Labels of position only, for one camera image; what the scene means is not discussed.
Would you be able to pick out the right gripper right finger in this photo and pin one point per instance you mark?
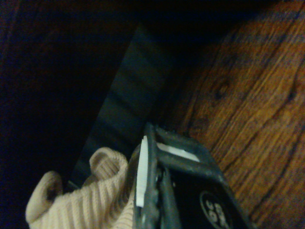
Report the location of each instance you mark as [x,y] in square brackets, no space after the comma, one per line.
[193,162]

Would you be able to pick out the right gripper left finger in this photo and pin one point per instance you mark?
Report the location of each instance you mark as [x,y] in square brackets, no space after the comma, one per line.
[151,186]

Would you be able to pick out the beige shoe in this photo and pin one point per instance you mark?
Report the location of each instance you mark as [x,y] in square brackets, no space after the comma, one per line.
[83,205]

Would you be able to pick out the brown shoe rack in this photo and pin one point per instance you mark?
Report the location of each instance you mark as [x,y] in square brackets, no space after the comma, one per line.
[257,95]

